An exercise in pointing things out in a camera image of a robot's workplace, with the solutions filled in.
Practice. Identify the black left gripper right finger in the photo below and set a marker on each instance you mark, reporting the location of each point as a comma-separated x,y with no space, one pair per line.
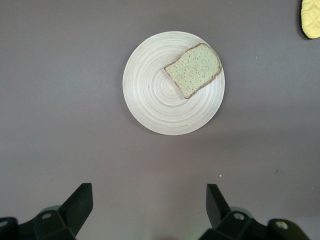
217,212

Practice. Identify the slice of brown-crust bread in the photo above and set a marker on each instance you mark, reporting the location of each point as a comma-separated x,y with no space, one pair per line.
192,70

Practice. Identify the yellow quilted oven mitt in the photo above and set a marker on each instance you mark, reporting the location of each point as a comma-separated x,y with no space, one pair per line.
311,20

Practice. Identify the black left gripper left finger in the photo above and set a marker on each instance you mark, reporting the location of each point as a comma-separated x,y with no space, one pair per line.
72,212

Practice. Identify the round pale wooden plate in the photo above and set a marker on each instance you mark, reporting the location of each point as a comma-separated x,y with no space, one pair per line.
150,100

